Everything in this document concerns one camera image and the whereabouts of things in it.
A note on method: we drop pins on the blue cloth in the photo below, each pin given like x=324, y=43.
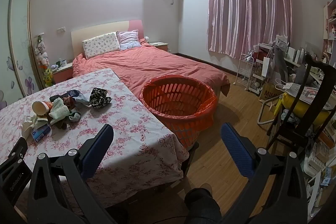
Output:
x=78, y=96

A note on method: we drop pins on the cream and pink headboard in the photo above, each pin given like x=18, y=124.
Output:
x=99, y=28

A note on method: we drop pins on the hanging plush toys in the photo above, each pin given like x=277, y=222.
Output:
x=42, y=56

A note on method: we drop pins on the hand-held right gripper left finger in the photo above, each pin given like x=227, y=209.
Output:
x=96, y=151

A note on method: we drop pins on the orange plastic stool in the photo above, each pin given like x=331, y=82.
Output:
x=183, y=123

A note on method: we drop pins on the black sock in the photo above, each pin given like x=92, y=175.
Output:
x=56, y=97

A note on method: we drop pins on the sliding wardrobe door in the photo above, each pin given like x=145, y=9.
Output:
x=18, y=43

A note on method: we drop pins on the table with floral tablecloth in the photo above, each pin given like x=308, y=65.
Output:
x=126, y=134

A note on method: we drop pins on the wall shelf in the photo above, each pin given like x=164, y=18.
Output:
x=331, y=27

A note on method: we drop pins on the brown paper bag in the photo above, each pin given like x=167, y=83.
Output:
x=270, y=94

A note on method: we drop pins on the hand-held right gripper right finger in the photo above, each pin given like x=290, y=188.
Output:
x=236, y=150

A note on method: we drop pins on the white paper cup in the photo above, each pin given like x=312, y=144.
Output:
x=39, y=108

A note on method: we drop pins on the crumpled white tissue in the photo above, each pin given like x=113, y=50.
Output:
x=29, y=125

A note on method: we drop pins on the pink nightstand with mug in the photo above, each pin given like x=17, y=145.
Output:
x=63, y=73

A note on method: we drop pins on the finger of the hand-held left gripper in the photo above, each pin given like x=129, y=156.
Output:
x=20, y=146

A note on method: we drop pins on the floral pillow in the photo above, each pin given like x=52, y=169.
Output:
x=101, y=45

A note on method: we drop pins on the white paper bag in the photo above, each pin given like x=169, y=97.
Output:
x=267, y=67

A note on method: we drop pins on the person's leg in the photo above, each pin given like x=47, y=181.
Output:
x=202, y=205

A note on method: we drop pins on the yellow bag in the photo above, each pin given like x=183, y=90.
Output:
x=304, y=108

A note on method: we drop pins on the salmon pink duvet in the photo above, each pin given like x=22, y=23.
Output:
x=157, y=64

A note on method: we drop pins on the blue tissue packet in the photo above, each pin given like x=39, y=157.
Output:
x=41, y=132

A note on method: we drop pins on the dark wooden chair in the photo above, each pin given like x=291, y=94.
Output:
x=311, y=108

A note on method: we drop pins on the white trolley cart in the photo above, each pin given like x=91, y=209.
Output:
x=258, y=77

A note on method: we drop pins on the light green sock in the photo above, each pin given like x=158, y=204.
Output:
x=59, y=109

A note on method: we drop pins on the pink curtain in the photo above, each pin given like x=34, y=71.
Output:
x=249, y=3

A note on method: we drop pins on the black floral cloth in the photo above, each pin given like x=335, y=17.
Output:
x=100, y=98

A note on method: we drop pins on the striped pink pillow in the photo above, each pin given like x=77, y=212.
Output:
x=128, y=39

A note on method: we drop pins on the grey green sock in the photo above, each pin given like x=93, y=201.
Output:
x=74, y=116

